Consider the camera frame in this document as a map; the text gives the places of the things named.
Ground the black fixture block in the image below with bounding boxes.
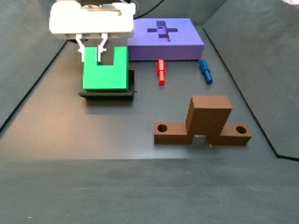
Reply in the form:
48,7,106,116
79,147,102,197
79,70,136,101

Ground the green U-shaped block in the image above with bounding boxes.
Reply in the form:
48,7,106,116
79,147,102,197
83,46,128,91

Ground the blue peg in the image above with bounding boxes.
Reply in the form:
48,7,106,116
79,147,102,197
200,59,212,85

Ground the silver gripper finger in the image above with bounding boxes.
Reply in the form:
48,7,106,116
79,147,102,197
75,34,86,62
98,33,108,63

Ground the purple board with cross slot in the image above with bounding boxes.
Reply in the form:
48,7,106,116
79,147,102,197
127,18,204,61

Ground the red peg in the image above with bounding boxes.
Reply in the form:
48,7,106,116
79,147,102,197
156,59,166,86

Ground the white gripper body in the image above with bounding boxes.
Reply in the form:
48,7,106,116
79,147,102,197
50,0,136,39

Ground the brown T-shaped block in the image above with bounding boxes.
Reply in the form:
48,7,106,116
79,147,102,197
154,95,251,145

